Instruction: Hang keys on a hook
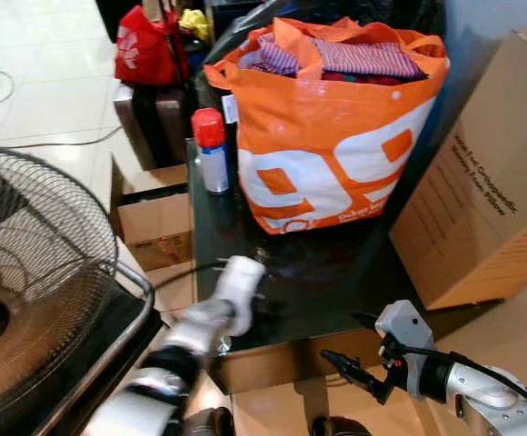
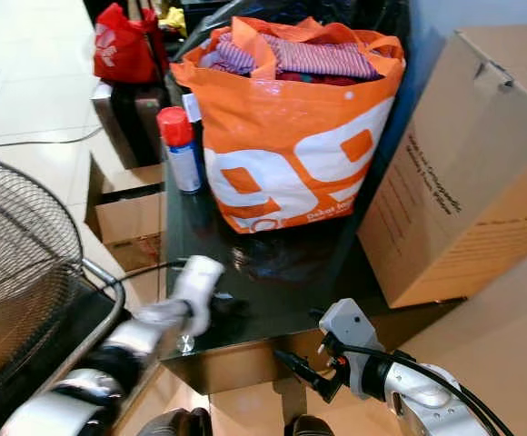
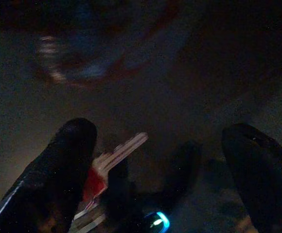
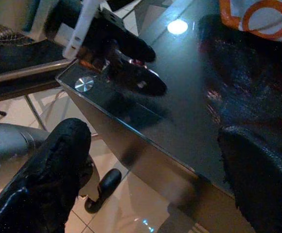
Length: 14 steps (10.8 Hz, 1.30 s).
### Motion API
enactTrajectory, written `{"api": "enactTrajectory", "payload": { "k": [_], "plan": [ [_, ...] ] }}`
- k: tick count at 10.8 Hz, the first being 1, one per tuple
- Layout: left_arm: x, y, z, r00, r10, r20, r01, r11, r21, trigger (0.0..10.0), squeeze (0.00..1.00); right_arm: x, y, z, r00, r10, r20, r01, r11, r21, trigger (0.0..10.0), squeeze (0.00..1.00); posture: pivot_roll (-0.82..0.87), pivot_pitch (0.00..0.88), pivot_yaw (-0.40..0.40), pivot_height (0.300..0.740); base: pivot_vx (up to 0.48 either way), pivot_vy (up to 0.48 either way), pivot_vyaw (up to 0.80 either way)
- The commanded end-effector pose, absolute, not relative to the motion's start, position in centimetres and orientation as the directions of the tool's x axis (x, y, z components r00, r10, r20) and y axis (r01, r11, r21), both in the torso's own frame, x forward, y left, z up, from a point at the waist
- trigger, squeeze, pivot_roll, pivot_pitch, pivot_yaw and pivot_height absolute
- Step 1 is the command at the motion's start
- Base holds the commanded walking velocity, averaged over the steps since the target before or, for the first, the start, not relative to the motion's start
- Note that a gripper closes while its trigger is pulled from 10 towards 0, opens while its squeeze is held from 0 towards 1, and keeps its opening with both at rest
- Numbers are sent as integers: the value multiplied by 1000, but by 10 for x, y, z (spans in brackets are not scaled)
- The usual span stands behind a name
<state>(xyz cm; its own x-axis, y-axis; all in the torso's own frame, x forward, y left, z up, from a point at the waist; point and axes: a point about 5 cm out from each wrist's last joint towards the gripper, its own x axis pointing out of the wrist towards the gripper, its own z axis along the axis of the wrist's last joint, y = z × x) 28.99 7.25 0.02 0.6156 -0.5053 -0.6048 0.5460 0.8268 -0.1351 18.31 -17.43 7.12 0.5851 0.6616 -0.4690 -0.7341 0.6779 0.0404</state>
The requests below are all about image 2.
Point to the black glass table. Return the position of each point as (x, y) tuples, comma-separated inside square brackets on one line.
[(286, 272)]

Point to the robot right leg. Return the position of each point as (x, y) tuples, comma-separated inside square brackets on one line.
[(309, 427)]

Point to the robot leg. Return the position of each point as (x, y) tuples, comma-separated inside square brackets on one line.
[(309, 427), (174, 425)]

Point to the robot left leg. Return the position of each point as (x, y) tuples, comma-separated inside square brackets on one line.
[(174, 425)]

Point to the large printed cardboard box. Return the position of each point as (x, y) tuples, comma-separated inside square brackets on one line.
[(463, 182)]

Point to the orange and white shopping bag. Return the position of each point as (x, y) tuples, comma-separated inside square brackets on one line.
[(286, 118)]

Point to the red-capped spray can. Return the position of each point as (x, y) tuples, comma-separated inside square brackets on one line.
[(182, 159)]

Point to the small open cardboard box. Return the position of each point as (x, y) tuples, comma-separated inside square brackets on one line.
[(129, 222)]

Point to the red striped cloth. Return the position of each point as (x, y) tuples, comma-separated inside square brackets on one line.
[(323, 56)]

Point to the brown suitcase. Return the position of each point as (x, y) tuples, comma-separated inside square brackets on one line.
[(132, 118)]

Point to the red fabric bag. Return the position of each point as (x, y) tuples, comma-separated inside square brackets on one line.
[(123, 50)]

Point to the yellow cloth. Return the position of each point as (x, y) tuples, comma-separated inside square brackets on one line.
[(173, 18)]

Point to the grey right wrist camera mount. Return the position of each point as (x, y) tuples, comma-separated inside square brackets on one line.
[(347, 322)]

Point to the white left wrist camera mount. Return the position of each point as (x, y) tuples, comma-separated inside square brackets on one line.
[(199, 283)]

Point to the grey metal tube frame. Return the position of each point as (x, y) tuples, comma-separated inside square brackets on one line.
[(104, 309)]

